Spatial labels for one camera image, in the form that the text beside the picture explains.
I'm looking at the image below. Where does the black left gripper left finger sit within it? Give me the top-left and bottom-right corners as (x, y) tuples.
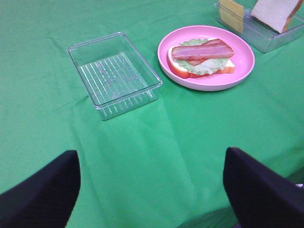
(0, 150), (81, 228)

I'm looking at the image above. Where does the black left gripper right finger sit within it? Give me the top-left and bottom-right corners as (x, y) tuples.
(223, 147), (304, 228)

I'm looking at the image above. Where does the green toy lettuce leaf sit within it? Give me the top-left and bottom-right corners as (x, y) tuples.
(167, 38), (235, 78)

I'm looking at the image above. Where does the toy bread slice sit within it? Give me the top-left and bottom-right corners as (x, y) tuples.
(167, 46), (235, 79)
(251, 0), (303, 33)

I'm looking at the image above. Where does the toy bacon strip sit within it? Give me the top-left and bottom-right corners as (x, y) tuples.
(187, 39), (230, 66)
(172, 43), (235, 60)

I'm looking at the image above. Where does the yellow toy cheese slice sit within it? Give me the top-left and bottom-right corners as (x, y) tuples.
(219, 0), (244, 33)

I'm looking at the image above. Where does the left clear plastic tray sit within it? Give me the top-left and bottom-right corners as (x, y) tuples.
(67, 32), (162, 120)

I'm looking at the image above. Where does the clear plastic tray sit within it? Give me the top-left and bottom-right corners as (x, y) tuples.
(214, 0), (304, 53)
(67, 32), (162, 120)

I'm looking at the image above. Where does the pink round plate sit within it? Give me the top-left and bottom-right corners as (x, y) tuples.
(157, 25), (255, 91)

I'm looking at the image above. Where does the right clear plastic tray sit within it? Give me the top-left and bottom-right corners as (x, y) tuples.
(214, 0), (304, 53)

